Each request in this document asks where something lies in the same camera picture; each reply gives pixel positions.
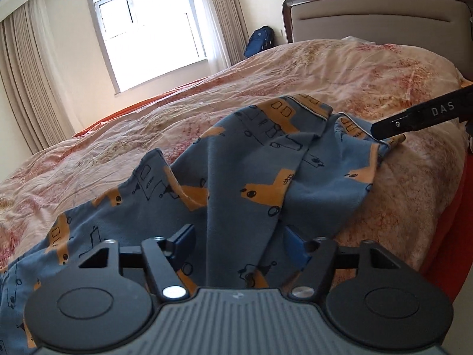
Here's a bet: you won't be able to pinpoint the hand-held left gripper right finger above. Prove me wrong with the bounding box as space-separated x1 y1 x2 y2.
283 225 405 301

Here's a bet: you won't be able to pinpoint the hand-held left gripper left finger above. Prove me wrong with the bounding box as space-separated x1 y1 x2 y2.
77 224 196 302

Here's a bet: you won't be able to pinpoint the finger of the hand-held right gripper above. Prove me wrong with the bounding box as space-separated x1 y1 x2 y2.
370 108 419 142

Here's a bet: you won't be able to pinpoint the blue printed pants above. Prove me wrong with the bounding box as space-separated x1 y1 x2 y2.
0 94 407 355

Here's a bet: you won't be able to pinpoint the pink floral quilt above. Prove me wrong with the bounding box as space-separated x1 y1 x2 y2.
0 39 470 271

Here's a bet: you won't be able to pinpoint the padded wooden headboard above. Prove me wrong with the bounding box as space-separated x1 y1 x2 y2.
283 0 473 82

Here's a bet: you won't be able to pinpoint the blue backpack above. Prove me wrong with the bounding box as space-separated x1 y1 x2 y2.
243 26 275 59

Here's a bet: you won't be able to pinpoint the beige curtain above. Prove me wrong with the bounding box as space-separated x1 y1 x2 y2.
190 0 252 72
0 0 81 156

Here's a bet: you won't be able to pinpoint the window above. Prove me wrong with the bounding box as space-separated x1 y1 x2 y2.
84 0 208 96

